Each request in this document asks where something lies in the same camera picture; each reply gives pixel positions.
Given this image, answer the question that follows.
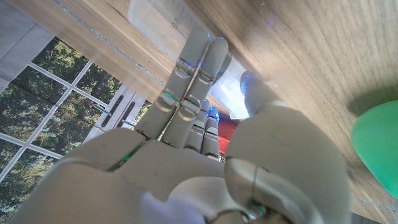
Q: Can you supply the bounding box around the printed window forest backdrop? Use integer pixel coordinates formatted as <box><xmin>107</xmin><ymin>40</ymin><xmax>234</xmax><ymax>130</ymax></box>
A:
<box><xmin>0</xmin><ymin>0</ymin><xmax>153</xmax><ymax>224</ymax></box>

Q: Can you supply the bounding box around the red bowl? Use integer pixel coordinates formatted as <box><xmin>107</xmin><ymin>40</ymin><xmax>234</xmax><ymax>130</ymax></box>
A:
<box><xmin>217</xmin><ymin>118</ymin><xmax>239</xmax><ymax>155</ymax></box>

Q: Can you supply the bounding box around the large clear plastic syringe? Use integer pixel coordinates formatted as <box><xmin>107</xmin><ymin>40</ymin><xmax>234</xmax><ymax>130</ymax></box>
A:
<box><xmin>127</xmin><ymin>0</ymin><xmax>249</xmax><ymax>121</ymax></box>

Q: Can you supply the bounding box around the green toy apple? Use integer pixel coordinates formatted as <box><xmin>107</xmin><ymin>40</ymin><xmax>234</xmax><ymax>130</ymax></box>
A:
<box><xmin>350</xmin><ymin>100</ymin><xmax>398</xmax><ymax>199</ymax></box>

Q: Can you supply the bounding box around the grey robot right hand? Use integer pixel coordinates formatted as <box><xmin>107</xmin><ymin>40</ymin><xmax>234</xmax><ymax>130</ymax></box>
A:
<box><xmin>9</xmin><ymin>26</ymin><xmax>351</xmax><ymax>224</ymax></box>

